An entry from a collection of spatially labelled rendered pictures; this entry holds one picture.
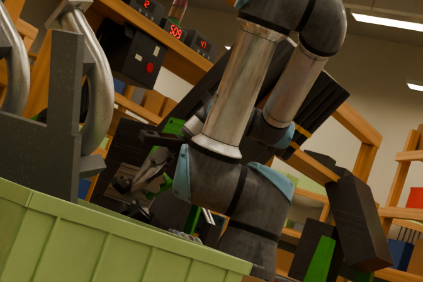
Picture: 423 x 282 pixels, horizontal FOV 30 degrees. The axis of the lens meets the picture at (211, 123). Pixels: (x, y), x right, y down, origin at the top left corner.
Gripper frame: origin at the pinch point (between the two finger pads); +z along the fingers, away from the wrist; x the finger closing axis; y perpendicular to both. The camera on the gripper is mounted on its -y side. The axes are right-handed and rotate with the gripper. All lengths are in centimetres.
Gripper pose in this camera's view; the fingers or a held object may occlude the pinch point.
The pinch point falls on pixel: (133, 186)
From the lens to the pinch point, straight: 205.4
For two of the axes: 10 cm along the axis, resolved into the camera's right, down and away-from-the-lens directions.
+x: -3.6, -3.5, 8.6
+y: 6.1, 6.1, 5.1
